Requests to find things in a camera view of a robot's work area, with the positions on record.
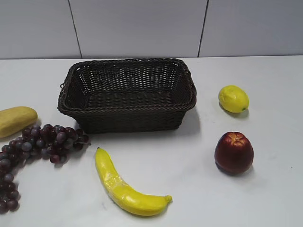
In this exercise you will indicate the yellow lemon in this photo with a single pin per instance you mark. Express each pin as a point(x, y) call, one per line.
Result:
point(233, 99)

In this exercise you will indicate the dark woven wicker basket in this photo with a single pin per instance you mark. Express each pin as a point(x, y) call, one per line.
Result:
point(128, 95)

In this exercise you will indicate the purple grape bunch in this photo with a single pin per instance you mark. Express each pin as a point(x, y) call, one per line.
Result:
point(53, 143)

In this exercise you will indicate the yellow mango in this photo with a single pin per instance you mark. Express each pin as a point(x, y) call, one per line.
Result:
point(15, 119)

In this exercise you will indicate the yellow banana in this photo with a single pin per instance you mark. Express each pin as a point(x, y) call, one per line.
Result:
point(123, 194)

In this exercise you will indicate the red apple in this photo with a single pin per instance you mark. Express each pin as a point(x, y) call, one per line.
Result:
point(234, 153)

